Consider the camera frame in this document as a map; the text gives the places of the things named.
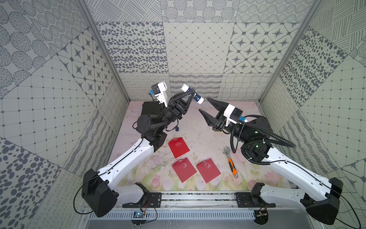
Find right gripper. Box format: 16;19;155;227
200;97;251;144

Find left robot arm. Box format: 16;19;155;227
79;89;204;217

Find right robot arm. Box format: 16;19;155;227
200;98;343;225

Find red envelope bottom right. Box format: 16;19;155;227
196;158;221;183

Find red envelope bottom left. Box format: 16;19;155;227
173;158;197;183

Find black plastic case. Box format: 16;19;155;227
141;101;165;115

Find orange adjustable wrench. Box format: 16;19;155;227
223;147;238;178

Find right circuit board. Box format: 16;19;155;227
254;210;269;225

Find circuit board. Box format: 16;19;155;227
131;211;147;226
254;210;269;225

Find left circuit board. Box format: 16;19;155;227
131;211;147;226

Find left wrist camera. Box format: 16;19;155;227
149;81;168;107

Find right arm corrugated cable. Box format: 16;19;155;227
230;114;296;166

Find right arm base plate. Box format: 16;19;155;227
234;192;276;208

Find aluminium mounting rail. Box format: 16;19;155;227
81;190;316;211

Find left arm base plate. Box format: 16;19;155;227
122;192;162;209

